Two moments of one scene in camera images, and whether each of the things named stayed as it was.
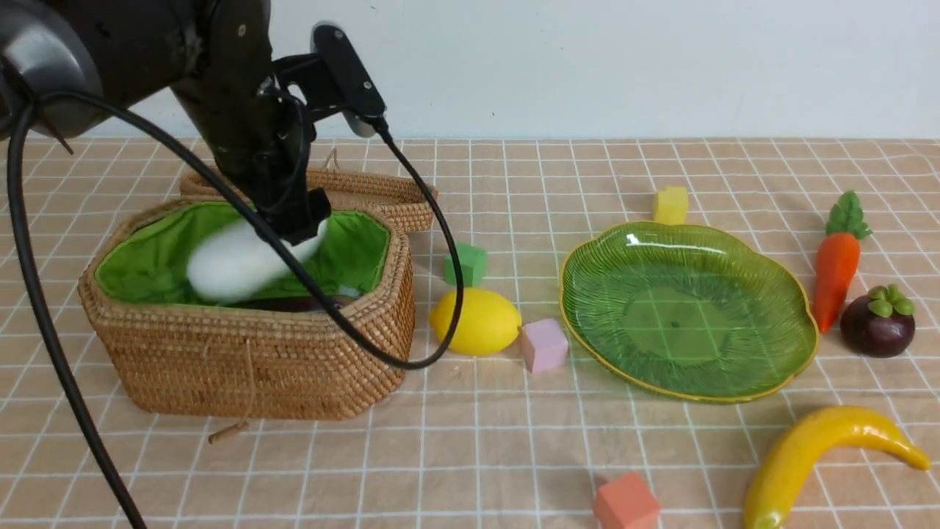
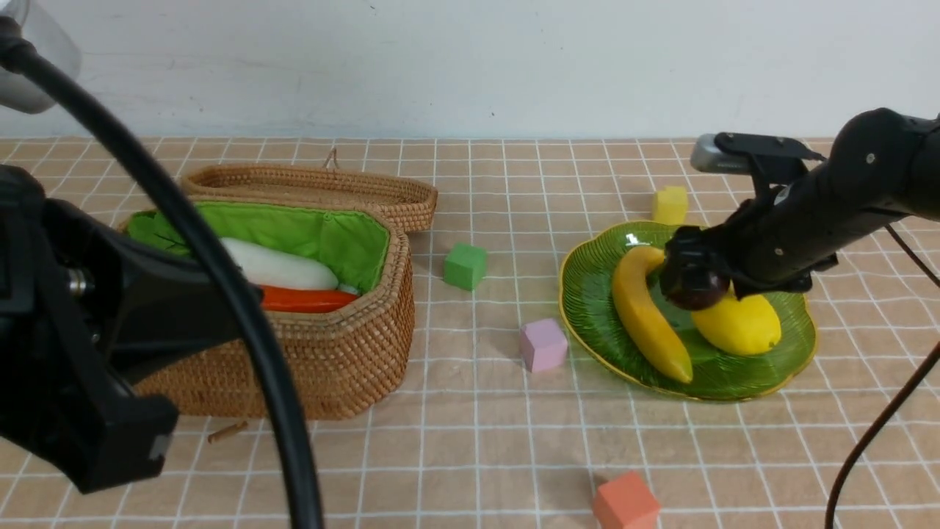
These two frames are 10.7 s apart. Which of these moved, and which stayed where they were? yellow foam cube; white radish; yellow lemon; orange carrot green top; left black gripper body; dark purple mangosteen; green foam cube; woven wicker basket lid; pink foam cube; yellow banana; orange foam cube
Moved: orange carrot green top; yellow banana; yellow lemon; white radish; dark purple mangosteen; left black gripper body
Stayed: yellow foam cube; green foam cube; orange foam cube; woven wicker basket lid; pink foam cube
